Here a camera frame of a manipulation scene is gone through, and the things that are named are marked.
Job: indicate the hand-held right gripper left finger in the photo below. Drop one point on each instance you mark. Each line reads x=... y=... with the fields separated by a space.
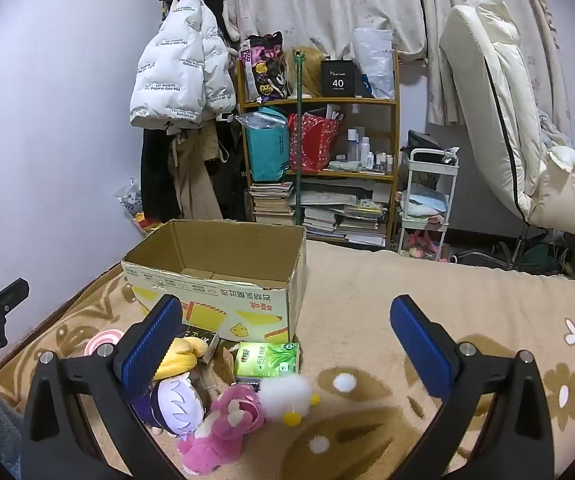
x=150 y=345

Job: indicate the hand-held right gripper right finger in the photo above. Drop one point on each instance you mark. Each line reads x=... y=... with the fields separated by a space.
x=417 y=350

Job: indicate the yellow plush toy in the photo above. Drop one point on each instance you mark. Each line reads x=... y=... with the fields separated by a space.
x=187 y=352

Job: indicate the white-haired plush doll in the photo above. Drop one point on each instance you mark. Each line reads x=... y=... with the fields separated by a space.
x=177 y=402

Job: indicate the pink plush bear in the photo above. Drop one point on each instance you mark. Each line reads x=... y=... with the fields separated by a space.
x=232 y=410

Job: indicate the cardboard box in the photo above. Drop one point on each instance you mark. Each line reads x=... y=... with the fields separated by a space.
x=247 y=305

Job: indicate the person's left forearm grey sleeve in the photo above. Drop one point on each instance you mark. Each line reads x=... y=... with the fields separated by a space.
x=0 y=425

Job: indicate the pink soft toys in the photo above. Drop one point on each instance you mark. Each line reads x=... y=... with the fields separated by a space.
x=425 y=247

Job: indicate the small black box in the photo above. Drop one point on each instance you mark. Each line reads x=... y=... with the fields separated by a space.
x=208 y=341

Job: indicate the beige flower blanket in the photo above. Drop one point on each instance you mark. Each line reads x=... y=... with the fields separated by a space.
x=367 y=285

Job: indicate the green tissue pack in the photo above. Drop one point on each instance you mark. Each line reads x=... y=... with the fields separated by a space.
x=267 y=357

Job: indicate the white fluffy plush toy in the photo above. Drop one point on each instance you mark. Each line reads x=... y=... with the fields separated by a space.
x=285 y=392

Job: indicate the clear plastic bag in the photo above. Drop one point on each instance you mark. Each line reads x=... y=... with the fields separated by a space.
x=128 y=200

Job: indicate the pile of books and papers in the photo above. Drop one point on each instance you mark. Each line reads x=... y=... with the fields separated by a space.
x=347 y=220

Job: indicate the blue and white cloth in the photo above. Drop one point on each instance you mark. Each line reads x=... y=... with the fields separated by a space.
x=422 y=200

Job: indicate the black coat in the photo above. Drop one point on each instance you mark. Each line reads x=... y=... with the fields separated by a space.
x=155 y=175

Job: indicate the beige coat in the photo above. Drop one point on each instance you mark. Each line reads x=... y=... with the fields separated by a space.
x=192 y=175

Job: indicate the stack of books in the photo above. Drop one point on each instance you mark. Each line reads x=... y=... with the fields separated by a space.
x=270 y=205

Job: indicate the white trolley cart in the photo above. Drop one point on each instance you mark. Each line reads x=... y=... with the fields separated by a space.
x=427 y=151

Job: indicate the group of white bottles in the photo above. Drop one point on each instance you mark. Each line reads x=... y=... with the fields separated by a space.
x=365 y=152

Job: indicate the black bag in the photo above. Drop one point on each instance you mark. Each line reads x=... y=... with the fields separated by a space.
x=422 y=140

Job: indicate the green pole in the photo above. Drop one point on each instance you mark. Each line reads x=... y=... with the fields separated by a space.
x=299 y=160

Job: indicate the teal paper bag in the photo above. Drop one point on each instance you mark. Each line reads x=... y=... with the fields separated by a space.
x=267 y=150

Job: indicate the red gift bag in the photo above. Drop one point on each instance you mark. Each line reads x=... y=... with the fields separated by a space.
x=312 y=142

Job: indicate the wooden shelf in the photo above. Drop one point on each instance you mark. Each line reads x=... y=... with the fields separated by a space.
x=367 y=101

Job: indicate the white recliner chair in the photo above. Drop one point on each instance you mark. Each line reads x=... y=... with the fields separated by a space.
x=497 y=85

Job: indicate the black cosmetics box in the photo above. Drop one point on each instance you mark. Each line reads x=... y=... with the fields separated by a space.
x=338 y=80

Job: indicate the white puffer jacket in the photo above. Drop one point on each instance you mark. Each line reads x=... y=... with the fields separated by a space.
x=177 y=60

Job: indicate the white plastic bag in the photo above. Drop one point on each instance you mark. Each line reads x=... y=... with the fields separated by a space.
x=375 y=60

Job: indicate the blond wig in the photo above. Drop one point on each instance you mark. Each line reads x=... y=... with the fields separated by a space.
x=312 y=75

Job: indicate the colourful printed tote bag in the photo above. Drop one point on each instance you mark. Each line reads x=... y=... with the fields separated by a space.
x=262 y=70

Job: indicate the white curtain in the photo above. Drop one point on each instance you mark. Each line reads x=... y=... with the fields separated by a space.
x=317 y=0

